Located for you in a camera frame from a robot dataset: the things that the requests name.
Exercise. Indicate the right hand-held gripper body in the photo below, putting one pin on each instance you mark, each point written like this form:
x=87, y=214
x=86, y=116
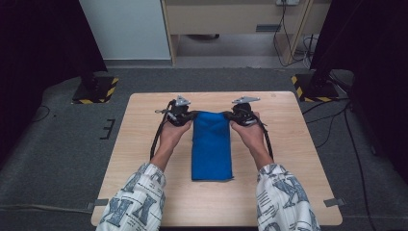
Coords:
x=244, y=114

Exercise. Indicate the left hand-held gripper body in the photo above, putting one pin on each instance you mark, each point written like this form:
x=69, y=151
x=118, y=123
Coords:
x=178, y=114

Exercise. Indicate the blue cloth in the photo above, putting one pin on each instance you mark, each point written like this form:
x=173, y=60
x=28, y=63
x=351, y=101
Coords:
x=211, y=150

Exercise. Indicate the person's left hand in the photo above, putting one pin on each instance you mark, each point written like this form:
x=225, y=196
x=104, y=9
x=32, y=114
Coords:
x=171, y=134

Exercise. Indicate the person's right hand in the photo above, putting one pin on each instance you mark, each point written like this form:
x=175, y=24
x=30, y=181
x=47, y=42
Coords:
x=253, y=136

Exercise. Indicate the black stand with striped base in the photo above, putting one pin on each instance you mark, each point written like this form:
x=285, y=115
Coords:
x=94, y=91
x=316, y=89

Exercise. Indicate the light wooden desk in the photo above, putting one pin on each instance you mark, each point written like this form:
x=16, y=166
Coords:
x=224, y=17

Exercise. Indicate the white partition panel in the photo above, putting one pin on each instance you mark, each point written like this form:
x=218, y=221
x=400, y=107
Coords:
x=125, y=29

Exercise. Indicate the white power strip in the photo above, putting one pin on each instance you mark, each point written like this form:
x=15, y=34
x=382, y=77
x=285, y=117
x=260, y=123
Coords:
x=287, y=2

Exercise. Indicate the grey tape piece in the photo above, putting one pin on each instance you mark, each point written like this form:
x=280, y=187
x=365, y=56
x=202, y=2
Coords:
x=97, y=203
x=334, y=202

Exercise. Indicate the dark curtain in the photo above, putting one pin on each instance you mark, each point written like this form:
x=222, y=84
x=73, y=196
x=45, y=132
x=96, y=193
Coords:
x=38, y=48
x=375, y=48

